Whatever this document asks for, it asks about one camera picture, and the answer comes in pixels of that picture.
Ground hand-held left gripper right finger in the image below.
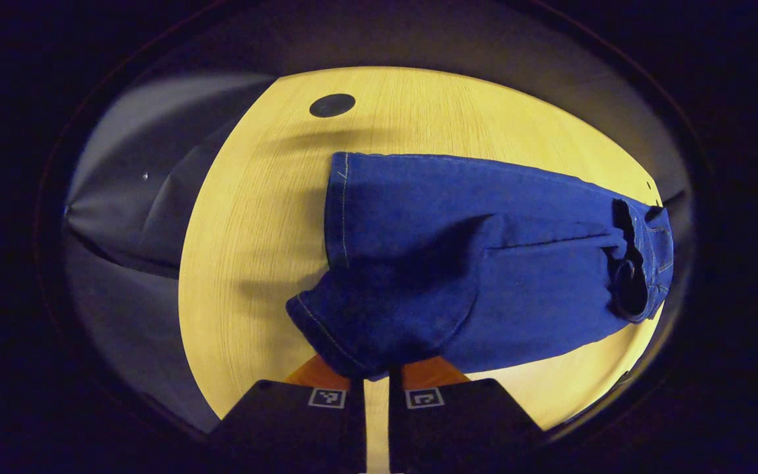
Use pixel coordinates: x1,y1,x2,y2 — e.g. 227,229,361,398
389,357,544,474

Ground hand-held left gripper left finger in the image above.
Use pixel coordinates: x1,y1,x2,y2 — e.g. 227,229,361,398
211,355,367,474

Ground blue denim jeans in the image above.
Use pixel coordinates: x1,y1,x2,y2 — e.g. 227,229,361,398
286,151,674,381

